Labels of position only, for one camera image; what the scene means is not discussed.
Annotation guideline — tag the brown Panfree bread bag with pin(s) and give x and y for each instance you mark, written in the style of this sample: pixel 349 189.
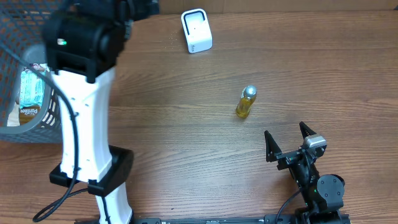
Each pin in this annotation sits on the brown Panfree bread bag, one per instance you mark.
pixel 22 116

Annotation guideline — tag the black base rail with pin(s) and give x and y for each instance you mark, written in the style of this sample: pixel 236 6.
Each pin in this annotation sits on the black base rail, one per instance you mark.
pixel 205 221

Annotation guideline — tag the white barcode scanner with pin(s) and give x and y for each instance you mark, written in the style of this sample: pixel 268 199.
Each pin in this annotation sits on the white barcode scanner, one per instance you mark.
pixel 197 30

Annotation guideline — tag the yellow dish soap bottle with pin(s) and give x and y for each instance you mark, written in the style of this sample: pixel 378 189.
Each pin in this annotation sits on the yellow dish soap bottle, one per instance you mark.
pixel 248 97

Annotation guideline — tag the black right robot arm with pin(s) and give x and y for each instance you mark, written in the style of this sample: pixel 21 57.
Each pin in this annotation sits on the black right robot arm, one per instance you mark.
pixel 322 194

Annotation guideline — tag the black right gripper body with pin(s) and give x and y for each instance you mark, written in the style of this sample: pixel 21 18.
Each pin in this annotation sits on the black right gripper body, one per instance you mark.
pixel 287 160

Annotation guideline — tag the teal wet wipes pack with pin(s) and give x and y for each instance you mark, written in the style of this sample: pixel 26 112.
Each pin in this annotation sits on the teal wet wipes pack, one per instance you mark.
pixel 32 90

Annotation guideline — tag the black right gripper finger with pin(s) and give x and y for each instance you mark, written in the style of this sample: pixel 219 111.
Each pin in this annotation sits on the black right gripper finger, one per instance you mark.
pixel 272 149
pixel 305 130

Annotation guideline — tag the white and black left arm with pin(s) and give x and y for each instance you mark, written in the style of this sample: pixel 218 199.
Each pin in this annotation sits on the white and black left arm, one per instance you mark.
pixel 83 40

